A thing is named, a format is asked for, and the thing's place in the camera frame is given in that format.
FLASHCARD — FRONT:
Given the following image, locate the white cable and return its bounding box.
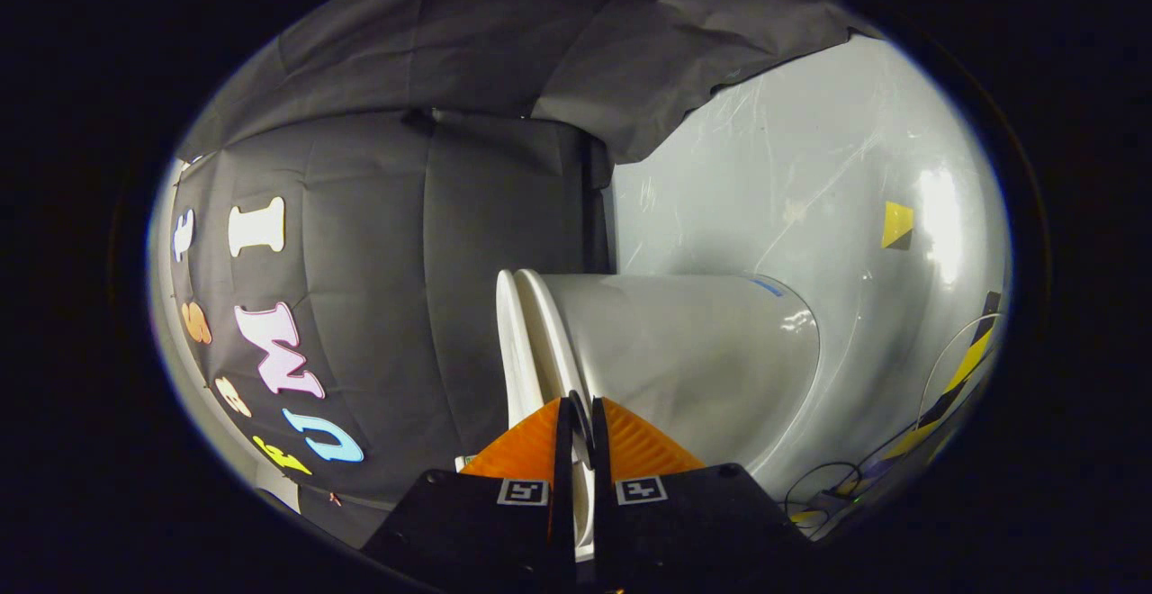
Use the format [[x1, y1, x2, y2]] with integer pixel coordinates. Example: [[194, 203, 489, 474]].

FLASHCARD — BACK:
[[916, 312, 1002, 428]]

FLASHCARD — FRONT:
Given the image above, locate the yellow and black hazard tape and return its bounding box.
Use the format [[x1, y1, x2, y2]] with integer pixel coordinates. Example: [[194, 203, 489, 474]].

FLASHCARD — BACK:
[[837, 292, 1002, 496]]

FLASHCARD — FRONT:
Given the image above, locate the white toilet bowl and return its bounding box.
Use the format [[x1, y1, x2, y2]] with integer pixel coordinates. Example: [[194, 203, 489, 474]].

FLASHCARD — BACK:
[[538, 272, 822, 496]]

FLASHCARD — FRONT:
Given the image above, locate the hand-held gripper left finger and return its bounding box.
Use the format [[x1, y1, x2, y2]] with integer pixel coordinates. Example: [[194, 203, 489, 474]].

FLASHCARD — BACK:
[[360, 396, 577, 588]]

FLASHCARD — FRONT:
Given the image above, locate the black backdrop cloth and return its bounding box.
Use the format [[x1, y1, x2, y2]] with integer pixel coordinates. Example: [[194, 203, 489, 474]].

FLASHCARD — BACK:
[[171, 0, 878, 545]]

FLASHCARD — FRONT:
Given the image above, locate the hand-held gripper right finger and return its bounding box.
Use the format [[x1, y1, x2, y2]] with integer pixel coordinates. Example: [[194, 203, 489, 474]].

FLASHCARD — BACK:
[[591, 396, 811, 590]]

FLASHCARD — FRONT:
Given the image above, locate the yellow and black floor sticker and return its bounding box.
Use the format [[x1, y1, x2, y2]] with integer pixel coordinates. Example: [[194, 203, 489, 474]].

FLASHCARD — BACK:
[[882, 202, 914, 250]]

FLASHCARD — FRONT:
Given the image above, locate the black cable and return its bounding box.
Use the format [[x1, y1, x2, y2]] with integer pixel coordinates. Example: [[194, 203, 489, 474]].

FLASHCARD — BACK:
[[785, 461, 867, 534]]

